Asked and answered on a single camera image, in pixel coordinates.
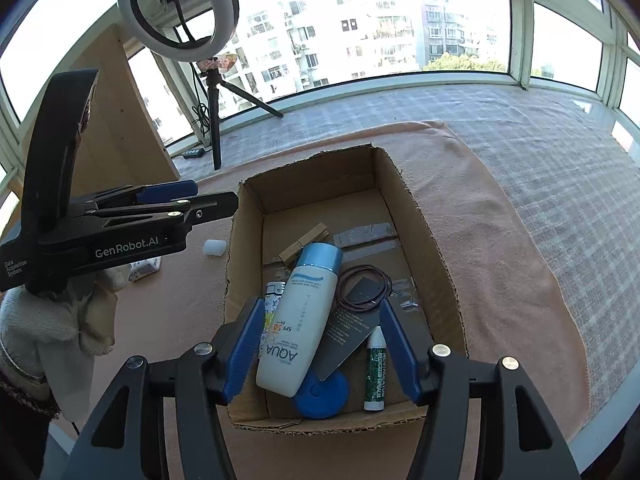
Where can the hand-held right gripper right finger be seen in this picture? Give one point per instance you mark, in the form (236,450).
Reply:
(400,355)

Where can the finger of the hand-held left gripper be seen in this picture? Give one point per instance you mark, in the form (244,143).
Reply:
(170,190)
(210,210)

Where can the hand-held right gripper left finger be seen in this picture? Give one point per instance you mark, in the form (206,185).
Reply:
(245,355)

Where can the green lip balm tube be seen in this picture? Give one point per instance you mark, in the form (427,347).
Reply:
(376,375)

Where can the white sunscreen bottle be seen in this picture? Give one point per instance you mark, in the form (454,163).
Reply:
(295,330)

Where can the dark card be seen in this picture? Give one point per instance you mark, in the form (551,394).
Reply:
(345,335)

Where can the patterned white lighter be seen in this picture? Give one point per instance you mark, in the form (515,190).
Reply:
(272,300)

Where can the patterned white tissue pack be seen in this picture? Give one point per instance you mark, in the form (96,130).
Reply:
(145,271)

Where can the wooden clothespin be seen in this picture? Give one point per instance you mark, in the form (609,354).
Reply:
(305,243)

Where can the cardboard box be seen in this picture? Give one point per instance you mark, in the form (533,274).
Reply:
(310,190)

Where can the person's left hand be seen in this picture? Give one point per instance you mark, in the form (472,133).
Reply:
(55,325)

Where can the black inline controller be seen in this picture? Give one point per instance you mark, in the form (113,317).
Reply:
(192,153)

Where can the light wooden board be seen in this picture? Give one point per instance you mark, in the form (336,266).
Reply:
(115,125)

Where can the blue round disc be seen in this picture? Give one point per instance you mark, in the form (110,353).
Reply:
(322,395)

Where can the grey checked cloth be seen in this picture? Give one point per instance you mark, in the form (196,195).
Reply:
(550,170)

